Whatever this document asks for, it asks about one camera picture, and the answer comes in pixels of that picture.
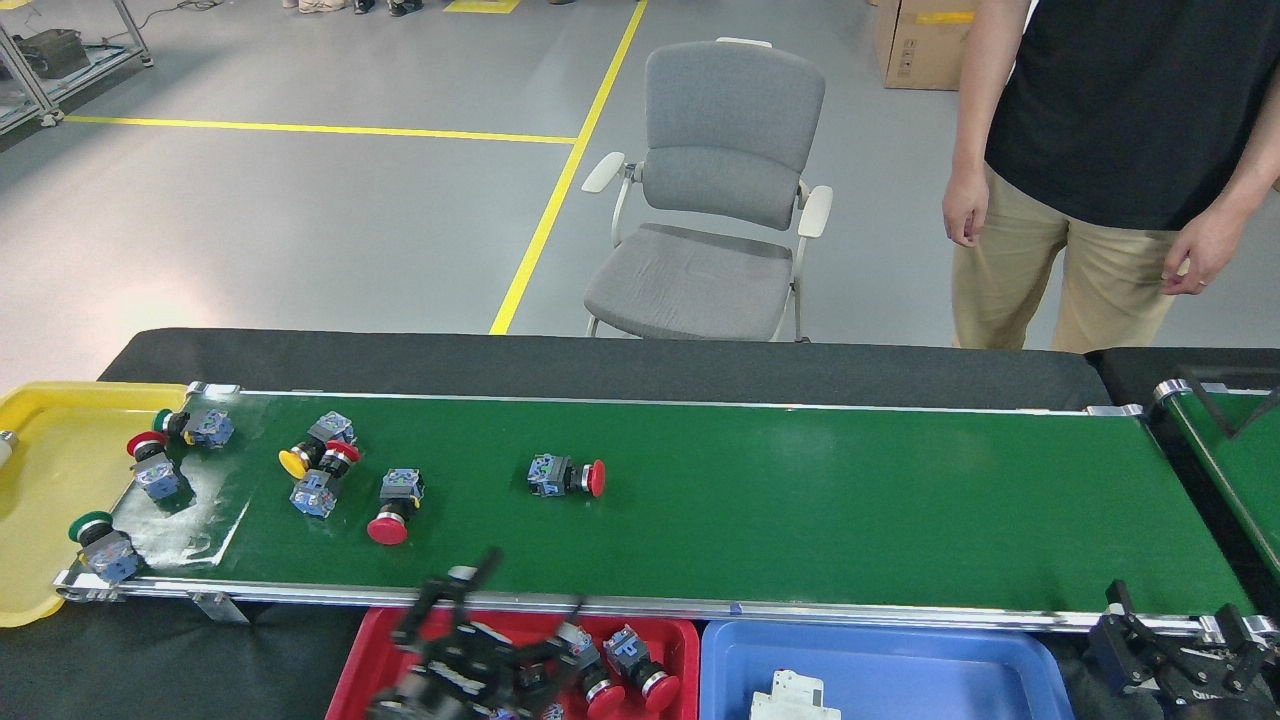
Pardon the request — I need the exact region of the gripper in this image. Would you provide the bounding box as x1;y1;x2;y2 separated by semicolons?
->
1086;578;1280;720
366;546;593;720

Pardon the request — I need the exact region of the person's left hand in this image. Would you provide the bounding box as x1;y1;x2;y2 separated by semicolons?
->
1160;205;1242;297

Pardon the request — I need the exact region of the yellow plastic tray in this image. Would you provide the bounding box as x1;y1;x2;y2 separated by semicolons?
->
0;382;191;629

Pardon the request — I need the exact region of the red plastic tray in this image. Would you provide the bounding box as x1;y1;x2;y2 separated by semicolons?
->
325;608;701;720

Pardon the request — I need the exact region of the person's right hand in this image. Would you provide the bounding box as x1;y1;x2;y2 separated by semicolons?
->
942;168;992;248

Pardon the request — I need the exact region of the grey office chair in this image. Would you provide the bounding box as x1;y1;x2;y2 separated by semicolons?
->
582;38;834;343

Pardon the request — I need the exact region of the black guide bracket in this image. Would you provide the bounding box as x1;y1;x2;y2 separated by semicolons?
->
1180;368;1280;439

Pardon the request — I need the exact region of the metal frame rack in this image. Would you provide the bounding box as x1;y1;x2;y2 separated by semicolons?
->
0;0;154;136

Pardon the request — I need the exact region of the brown cardboard box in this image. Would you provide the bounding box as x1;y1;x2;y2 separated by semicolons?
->
875;0;976;91

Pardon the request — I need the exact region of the white circuit breaker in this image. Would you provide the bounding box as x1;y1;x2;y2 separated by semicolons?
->
749;669;844;720

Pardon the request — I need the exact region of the green push button switch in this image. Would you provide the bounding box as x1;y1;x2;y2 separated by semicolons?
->
151;406;237;450
67;510;142;586

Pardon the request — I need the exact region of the yellow push button switch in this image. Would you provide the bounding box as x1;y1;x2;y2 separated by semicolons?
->
277;410;358;480

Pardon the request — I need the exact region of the red push button switch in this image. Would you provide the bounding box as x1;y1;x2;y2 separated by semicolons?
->
126;430;192;503
289;439;362;520
526;452;608;500
365;466;427;547
554;621;628;720
602;624;682;714

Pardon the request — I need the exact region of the long green conveyor belt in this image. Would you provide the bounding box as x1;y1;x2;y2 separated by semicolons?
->
55;382;1276;633

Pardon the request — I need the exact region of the black case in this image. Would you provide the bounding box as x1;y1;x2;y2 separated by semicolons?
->
15;28;91;79

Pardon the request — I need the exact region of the short green conveyor belt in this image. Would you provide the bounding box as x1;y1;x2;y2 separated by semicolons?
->
1155;378;1280;581

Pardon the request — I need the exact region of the blue plastic tray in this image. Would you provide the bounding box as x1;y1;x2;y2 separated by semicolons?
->
700;620;1076;720

